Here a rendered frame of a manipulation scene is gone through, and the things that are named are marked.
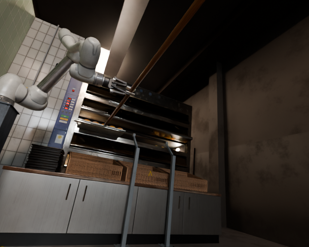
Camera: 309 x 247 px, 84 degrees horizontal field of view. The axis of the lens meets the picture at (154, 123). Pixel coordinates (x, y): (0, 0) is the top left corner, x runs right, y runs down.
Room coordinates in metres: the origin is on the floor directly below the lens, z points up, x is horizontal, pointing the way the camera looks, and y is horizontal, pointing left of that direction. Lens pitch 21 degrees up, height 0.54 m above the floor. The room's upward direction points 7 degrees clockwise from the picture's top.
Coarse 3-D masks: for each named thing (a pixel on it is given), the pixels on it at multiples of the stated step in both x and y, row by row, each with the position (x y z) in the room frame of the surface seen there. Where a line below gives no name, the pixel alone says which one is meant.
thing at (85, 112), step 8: (80, 112) 2.12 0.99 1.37; (88, 112) 2.10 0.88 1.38; (96, 112) 2.11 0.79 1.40; (104, 120) 2.29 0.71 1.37; (112, 120) 2.27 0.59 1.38; (120, 120) 2.26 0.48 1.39; (136, 128) 2.48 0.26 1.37; (144, 128) 2.47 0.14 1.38; (152, 128) 2.45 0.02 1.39; (160, 136) 2.71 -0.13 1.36; (168, 136) 2.69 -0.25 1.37; (176, 136) 2.68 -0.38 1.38; (184, 136) 2.69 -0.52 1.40
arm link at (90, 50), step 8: (64, 40) 1.04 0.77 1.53; (72, 40) 1.05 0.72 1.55; (88, 40) 0.77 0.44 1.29; (96, 40) 0.79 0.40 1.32; (72, 48) 0.98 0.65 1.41; (80, 48) 0.82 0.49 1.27; (88, 48) 0.79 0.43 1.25; (96, 48) 0.80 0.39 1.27; (80, 56) 0.84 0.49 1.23; (88, 56) 0.82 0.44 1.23; (96, 56) 0.84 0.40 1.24; (88, 64) 0.87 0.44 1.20; (96, 64) 0.89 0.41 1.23
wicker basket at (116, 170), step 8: (72, 152) 2.14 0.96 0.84; (72, 160) 1.74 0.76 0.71; (80, 160) 1.77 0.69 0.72; (88, 160) 2.22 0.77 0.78; (104, 160) 2.31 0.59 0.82; (112, 160) 2.36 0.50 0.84; (72, 168) 2.12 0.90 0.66; (80, 168) 2.16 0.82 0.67; (96, 168) 1.84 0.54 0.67; (104, 168) 1.87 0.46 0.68; (112, 168) 1.91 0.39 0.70; (120, 168) 1.95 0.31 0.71; (96, 176) 1.85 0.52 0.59; (104, 176) 1.88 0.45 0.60; (112, 176) 1.92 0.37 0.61; (120, 176) 1.95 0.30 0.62
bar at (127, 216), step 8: (80, 120) 1.84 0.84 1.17; (104, 128) 1.96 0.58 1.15; (112, 128) 1.99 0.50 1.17; (136, 136) 2.13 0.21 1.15; (144, 136) 2.16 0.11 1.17; (136, 144) 1.97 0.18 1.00; (136, 152) 1.89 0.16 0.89; (136, 160) 1.90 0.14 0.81; (136, 168) 1.91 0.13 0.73; (128, 200) 1.90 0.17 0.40; (168, 200) 2.11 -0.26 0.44; (128, 208) 1.90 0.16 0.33; (168, 208) 2.10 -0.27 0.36; (128, 216) 1.90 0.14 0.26; (168, 216) 2.09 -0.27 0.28; (128, 224) 1.91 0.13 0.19; (168, 224) 2.09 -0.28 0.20; (168, 232) 2.09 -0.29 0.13; (168, 240) 2.09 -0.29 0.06
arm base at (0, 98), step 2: (0, 96) 1.16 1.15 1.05; (2, 96) 1.17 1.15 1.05; (0, 98) 1.16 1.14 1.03; (2, 98) 1.17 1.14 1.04; (4, 98) 1.18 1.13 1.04; (6, 98) 1.19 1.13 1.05; (8, 98) 1.20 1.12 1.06; (0, 100) 1.16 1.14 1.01; (2, 100) 1.17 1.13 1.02; (4, 100) 1.18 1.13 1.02; (6, 100) 1.19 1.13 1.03; (8, 100) 1.20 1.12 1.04; (10, 100) 1.21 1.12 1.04; (12, 100) 1.23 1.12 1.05; (6, 102) 1.17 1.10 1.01; (8, 102) 1.17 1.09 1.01; (10, 102) 1.22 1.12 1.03; (12, 102) 1.24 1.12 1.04; (12, 104) 1.25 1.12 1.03
